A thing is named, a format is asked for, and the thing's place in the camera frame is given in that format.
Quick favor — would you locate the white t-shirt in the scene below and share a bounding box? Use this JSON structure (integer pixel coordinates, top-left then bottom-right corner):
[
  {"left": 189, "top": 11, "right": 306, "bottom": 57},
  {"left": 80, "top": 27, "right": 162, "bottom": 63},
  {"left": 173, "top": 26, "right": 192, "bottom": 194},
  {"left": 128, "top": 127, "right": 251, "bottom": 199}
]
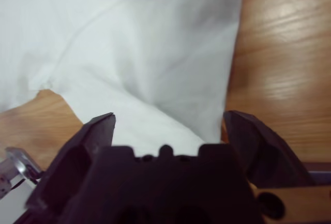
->
[{"left": 0, "top": 0, "right": 244, "bottom": 157}]

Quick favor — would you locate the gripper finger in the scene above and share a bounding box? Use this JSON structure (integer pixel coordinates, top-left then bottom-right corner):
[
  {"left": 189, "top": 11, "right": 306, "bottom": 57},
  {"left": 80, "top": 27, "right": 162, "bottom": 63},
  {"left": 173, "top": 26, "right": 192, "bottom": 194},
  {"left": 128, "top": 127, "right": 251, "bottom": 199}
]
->
[
  {"left": 222, "top": 109, "right": 315, "bottom": 189},
  {"left": 25, "top": 112, "right": 116, "bottom": 211}
]

